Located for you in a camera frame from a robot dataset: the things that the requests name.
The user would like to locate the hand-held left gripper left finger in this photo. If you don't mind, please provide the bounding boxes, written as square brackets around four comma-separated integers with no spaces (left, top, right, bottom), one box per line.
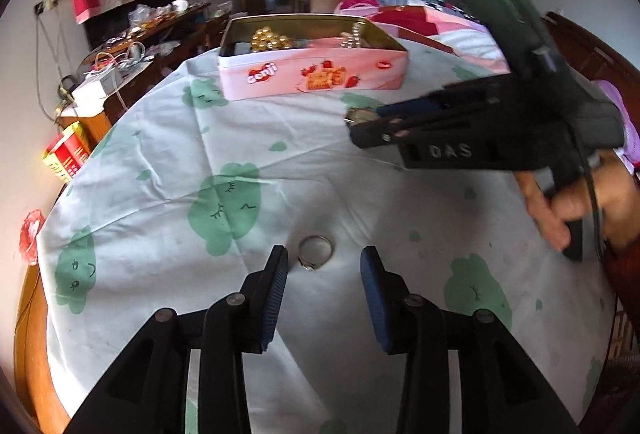
[65,245,290,434]

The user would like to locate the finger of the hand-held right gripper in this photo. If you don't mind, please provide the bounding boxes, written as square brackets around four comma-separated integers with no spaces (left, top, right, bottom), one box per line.
[375,90,447,117]
[347,106,451,149]

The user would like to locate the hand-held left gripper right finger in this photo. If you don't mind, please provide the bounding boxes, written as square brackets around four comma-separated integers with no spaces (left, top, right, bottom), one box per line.
[360,246,584,434]

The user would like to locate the round silver ornament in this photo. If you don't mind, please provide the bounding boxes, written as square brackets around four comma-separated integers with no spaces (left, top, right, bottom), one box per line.
[344,107,384,131]

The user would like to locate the silver ring with stone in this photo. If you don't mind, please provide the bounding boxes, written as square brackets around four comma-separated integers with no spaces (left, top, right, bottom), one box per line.
[298,235,335,273]

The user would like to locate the pink tin box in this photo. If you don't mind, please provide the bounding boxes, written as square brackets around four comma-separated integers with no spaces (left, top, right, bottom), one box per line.
[217,14,409,102]

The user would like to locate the person's right hand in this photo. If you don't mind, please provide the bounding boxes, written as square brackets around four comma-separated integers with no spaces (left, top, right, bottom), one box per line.
[515,149,640,255]

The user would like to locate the white tablecloth with green prints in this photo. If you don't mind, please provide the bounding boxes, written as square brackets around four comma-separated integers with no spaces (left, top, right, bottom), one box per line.
[37,46,619,434]

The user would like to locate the dark wooden headboard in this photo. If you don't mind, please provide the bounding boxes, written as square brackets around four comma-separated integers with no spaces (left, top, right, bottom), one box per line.
[545,11,640,87]

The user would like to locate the round wooden table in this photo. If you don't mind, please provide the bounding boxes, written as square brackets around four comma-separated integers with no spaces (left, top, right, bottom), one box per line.
[12,254,72,434]

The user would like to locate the dark wooden cabinet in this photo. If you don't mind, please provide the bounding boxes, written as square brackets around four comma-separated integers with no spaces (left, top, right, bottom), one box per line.
[57,1,234,149]

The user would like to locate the red paper decoration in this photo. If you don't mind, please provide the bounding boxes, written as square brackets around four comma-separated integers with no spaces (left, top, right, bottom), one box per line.
[20,208,47,265]

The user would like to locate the red yellow carton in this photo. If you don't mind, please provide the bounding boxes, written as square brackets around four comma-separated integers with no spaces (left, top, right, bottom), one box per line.
[41,121,92,185]

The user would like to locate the carved wooden chair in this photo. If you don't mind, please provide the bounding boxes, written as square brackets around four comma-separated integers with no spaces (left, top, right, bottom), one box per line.
[579,299,640,434]

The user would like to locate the pile of small household things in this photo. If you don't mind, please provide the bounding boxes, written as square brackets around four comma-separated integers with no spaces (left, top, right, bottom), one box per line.
[100,0,234,64]

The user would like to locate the white box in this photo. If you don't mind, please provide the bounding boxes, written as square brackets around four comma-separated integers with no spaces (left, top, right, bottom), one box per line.
[70,75,122,107]

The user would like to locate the black television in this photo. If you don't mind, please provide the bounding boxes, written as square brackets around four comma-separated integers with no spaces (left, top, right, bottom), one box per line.
[82,0,181,50]

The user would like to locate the silver bead bracelet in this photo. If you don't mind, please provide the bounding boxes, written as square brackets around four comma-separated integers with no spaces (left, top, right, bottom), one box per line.
[339,24,366,49]

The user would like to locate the gold bead bracelet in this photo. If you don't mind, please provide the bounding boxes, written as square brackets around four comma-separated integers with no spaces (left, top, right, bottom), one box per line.
[250,27,294,54]

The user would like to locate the white cable bundle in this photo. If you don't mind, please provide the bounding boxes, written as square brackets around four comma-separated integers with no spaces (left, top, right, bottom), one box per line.
[81,40,147,80]

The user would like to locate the black cables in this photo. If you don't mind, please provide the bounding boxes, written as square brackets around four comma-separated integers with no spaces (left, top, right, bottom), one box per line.
[34,8,75,121]

